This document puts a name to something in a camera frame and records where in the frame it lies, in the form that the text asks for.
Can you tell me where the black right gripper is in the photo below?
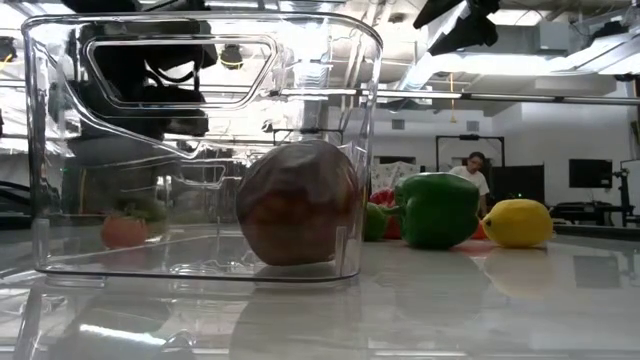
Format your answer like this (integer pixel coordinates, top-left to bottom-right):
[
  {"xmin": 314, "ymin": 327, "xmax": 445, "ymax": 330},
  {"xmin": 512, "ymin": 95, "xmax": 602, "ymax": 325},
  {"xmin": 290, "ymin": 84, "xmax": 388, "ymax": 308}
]
[{"xmin": 413, "ymin": 0, "xmax": 501, "ymax": 56}]

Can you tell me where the red bell pepper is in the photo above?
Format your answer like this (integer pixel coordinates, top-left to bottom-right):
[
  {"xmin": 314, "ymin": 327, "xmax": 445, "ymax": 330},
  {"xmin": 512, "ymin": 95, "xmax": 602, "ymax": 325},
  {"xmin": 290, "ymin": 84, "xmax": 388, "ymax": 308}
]
[{"xmin": 368, "ymin": 187, "xmax": 403, "ymax": 240}]

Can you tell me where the green bell pepper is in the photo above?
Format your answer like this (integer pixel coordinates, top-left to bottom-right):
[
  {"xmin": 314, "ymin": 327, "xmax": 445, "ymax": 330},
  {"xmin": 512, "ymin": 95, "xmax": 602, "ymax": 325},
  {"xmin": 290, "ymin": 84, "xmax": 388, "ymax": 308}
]
[{"xmin": 380, "ymin": 172, "xmax": 481, "ymax": 250}]

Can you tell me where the yellow lemon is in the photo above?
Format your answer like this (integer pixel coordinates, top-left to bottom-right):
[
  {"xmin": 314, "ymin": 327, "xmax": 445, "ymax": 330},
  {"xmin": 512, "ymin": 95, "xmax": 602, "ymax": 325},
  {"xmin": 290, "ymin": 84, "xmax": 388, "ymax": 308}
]
[{"xmin": 481, "ymin": 198, "xmax": 555, "ymax": 249}]

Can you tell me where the green lime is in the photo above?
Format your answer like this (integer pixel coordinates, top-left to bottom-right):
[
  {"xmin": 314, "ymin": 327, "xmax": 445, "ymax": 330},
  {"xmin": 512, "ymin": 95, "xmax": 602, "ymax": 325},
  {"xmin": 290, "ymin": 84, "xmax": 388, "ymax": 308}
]
[{"xmin": 363, "ymin": 202, "xmax": 389, "ymax": 243}]

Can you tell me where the light green fruit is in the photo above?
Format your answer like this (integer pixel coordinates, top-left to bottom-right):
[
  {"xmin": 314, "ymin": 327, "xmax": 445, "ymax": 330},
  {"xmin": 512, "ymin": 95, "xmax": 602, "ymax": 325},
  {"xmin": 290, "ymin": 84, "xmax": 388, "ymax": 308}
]
[{"xmin": 117, "ymin": 197, "xmax": 169, "ymax": 225}]

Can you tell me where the red tomato with green stem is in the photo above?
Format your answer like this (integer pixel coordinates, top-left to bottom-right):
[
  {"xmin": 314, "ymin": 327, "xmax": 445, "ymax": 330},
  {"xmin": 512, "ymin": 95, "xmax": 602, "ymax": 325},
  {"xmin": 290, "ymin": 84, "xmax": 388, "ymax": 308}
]
[{"xmin": 100, "ymin": 213, "xmax": 150, "ymax": 250}]

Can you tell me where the person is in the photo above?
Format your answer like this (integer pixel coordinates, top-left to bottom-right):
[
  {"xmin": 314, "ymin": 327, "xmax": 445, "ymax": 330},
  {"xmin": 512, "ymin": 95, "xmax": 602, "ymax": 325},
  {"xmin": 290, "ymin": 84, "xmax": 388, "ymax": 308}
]
[{"xmin": 448, "ymin": 151, "xmax": 491, "ymax": 219}]

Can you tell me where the patterned white cloth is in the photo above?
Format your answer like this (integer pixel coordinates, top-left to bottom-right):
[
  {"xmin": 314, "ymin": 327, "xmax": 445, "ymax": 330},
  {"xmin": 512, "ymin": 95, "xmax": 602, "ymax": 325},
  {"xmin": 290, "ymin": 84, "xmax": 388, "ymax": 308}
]
[{"xmin": 370, "ymin": 160, "xmax": 421, "ymax": 194}]

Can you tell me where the black panel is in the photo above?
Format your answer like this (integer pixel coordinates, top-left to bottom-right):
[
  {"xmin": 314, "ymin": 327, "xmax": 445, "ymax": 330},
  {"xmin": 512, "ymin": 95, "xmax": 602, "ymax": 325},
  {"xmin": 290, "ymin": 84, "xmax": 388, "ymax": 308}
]
[{"xmin": 492, "ymin": 164, "xmax": 546, "ymax": 204}]

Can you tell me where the black monitor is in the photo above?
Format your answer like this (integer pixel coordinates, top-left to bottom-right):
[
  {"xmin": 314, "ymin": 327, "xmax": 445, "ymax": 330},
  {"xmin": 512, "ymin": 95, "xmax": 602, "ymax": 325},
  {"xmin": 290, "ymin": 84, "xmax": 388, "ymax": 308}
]
[{"xmin": 568, "ymin": 158, "xmax": 614, "ymax": 189}]

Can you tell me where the dark background desk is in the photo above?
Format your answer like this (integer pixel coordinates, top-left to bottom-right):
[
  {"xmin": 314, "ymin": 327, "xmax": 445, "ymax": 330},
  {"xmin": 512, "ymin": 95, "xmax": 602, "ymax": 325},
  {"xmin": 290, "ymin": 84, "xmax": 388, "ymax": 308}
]
[{"xmin": 548, "ymin": 201, "xmax": 636, "ymax": 226}]

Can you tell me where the black equipment stand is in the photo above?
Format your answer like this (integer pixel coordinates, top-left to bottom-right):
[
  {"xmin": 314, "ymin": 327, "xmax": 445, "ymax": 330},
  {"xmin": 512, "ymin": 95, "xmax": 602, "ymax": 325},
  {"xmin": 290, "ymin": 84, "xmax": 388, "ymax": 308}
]
[{"xmin": 613, "ymin": 158, "xmax": 640, "ymax": 227}]

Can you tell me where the clear plastic bin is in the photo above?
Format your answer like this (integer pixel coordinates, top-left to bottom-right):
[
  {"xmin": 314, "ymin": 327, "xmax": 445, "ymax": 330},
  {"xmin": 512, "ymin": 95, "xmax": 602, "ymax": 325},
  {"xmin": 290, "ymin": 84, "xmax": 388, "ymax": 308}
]
[{"xmin": 20, "ymin": 10, "xmax": 385, "ymax": 291}]

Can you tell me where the silver air duct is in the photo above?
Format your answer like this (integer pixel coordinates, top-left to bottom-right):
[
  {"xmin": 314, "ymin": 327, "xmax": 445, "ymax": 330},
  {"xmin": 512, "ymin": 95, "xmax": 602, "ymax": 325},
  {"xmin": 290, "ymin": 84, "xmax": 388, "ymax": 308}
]
[{"xmin": 397, "ymin": 49, "xmax": 454, "ymax": 92}]

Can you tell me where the horizontal metal rail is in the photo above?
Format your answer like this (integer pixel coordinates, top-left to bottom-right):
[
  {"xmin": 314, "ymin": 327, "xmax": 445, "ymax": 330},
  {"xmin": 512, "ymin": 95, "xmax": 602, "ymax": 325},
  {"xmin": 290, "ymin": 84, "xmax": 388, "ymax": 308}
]
[{"xmin": 269, "ymin": 87, "xmax": 640, "ymax": 106}]

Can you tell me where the yellow hanging cord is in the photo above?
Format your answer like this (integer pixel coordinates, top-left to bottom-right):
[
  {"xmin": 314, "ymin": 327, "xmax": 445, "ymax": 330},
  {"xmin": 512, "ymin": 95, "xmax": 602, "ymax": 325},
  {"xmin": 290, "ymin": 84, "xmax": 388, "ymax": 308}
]
[{"xmin": 448, "ymin": 72, "xmax": 457, "ymax": 124}]

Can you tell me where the black dome with yellow cable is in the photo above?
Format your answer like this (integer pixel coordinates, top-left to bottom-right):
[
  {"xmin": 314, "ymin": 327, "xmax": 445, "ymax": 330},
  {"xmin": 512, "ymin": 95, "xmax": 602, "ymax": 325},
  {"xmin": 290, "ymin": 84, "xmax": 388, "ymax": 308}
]
[{"xmin": 219, "ymin": 43, "xmax": 245, "ymax": 71}]

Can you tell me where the black table edge frame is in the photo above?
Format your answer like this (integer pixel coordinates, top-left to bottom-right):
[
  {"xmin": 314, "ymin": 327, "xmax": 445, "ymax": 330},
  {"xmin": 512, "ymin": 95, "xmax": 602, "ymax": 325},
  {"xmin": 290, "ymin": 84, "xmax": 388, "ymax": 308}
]
[{"xmin": 0, "ymin": 212, "xmax": 640, "ymax": 241}]

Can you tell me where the black box with yellow cable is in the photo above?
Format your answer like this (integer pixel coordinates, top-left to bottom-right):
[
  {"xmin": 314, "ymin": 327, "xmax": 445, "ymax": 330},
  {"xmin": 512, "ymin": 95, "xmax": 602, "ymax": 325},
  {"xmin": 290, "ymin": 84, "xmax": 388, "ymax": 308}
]
[{"xmin": 0, "ymin": 35, "xmax": 19, "ymax": 64}]

